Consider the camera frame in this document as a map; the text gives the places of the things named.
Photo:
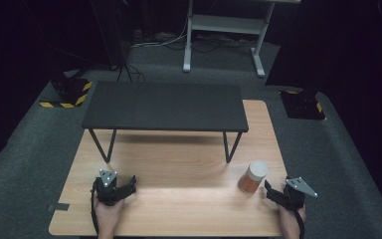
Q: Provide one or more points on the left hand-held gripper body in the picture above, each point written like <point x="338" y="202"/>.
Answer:
<point x="107" y="191"/>

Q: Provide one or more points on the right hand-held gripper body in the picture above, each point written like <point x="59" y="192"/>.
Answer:
<point x="295" y="194"/>

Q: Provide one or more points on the orange jar with white lid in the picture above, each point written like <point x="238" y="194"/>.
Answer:
<point x="252" y="177"/>

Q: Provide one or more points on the person's left hand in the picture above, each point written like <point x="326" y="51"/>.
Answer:
<point x="107" y="214"/>

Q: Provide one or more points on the person's right hand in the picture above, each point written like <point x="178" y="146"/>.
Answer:
<point x="290" y="217"/>

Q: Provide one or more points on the black shelf riser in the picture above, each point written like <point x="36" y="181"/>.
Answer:
<point x="165" y="106"/>

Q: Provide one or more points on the black stand base striped edge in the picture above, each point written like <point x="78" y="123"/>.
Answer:
<point x="69" y="94"/>
<point x="303" y="105"/>

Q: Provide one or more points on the black tripod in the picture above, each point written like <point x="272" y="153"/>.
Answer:
<point x="122" y="40"/>

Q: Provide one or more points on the grey metal desk frame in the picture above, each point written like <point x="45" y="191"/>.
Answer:
<point x="225" y="25"/>

